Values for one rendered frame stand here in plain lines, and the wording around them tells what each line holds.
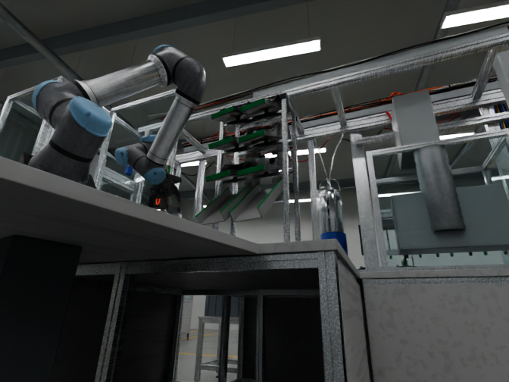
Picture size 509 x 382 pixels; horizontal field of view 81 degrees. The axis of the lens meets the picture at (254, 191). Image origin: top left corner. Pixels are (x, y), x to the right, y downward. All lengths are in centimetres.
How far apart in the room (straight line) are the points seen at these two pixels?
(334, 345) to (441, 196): 112
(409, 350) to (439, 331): 15
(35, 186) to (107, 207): 11
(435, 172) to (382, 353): 92
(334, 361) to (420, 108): 160
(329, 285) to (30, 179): 67
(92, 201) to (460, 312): 141
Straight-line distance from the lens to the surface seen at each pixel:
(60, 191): 53
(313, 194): 232
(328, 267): 83
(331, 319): 83
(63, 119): 97
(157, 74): 117
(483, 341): 157
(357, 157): 240
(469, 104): 257
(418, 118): 203
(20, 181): 52
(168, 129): 115
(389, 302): 153
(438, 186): 176
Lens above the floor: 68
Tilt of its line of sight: 22 degrees up
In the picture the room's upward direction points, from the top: 1 degrees clockwise
